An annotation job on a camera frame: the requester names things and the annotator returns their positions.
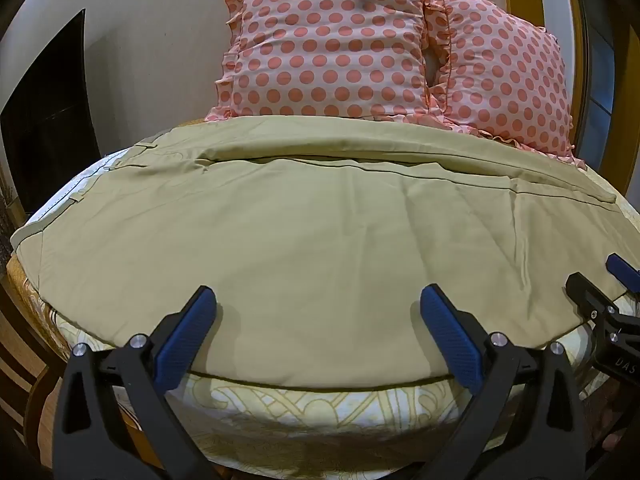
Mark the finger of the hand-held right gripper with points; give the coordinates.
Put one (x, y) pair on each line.
(625, 271)
(590, 292)

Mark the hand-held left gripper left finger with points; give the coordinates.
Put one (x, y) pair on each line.
(186, 331)

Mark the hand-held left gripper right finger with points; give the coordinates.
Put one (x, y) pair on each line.
(450, 340)

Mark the khaki pants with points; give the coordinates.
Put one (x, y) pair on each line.
(310, 240)

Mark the yellow patterned bedsheet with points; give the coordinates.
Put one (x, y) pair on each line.
(310, 412)

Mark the small pink polka dot pillow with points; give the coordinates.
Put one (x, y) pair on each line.
(505, 85)

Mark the dark doorway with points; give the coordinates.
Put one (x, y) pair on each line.
(45, 125)

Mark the large pink polka dot pillow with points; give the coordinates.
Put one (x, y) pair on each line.
(330, 45)

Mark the wooden bed frame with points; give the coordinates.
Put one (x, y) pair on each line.
(20, 360)

